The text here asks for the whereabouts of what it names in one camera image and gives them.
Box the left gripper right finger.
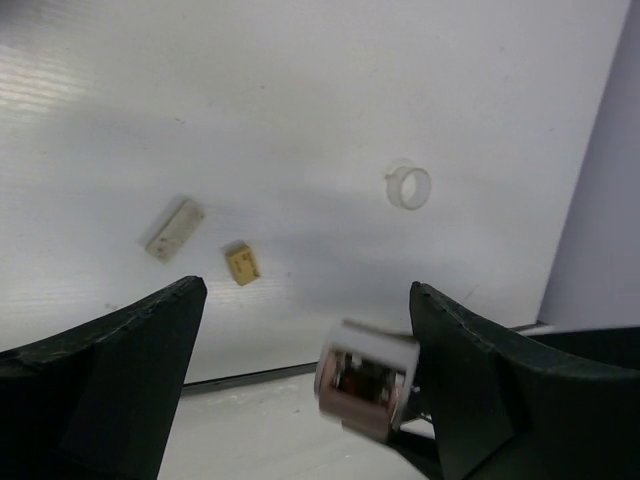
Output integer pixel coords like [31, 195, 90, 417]
[409, 282, 639, 479]

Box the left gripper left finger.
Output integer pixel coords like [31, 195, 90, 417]
[1, 276, 207, 479]

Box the beige eraser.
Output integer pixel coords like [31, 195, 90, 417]
[138, 196, 206, 264]

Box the small yellow sharpener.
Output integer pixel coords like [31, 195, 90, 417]
[224, 241, 261, 287]

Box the clear tape roll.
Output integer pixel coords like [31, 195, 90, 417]
[384, 158, 432, 211]

